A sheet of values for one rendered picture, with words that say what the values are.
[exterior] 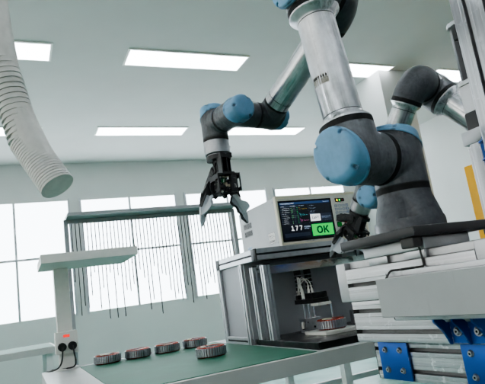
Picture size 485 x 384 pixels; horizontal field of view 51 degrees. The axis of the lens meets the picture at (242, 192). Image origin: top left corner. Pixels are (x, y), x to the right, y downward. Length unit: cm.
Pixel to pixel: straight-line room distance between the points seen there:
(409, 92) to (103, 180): 711
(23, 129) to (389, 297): 204
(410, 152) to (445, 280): 35
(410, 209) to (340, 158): 19
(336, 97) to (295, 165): 862
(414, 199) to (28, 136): 194
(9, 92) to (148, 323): 600
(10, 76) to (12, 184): 561
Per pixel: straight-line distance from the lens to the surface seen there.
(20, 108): 270
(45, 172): 251
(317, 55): 114
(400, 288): 95
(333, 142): 104
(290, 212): 210
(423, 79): 171
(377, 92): 640
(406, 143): 114
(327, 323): 193
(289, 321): 218
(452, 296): 88
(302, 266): 205
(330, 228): 218
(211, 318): 857
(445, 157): 884
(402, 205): 111
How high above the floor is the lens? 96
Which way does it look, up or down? 11 degrees up
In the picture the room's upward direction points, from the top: 8 degrees counter-clockwise
